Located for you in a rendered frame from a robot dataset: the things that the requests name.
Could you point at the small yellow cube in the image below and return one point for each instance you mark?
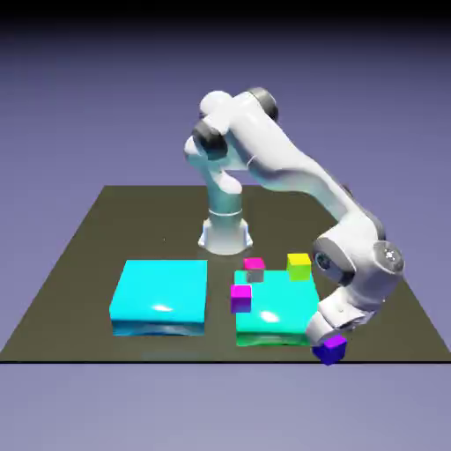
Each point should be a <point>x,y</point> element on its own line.
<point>299,266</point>

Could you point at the small magenta cube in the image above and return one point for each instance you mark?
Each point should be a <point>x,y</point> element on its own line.
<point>240,297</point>

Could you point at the small purple cube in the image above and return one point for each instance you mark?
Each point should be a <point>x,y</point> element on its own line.
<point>330,350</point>

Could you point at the large cyan box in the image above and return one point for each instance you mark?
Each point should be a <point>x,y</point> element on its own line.
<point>158,292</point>

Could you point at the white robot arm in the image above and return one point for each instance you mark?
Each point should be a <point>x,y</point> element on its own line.
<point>282,155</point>

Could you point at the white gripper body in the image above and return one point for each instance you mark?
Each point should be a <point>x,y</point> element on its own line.
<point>321,327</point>

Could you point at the large turquoise box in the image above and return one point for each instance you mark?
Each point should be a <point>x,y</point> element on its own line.
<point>278,306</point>

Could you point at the small pink cube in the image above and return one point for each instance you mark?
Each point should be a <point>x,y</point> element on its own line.
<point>254,269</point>

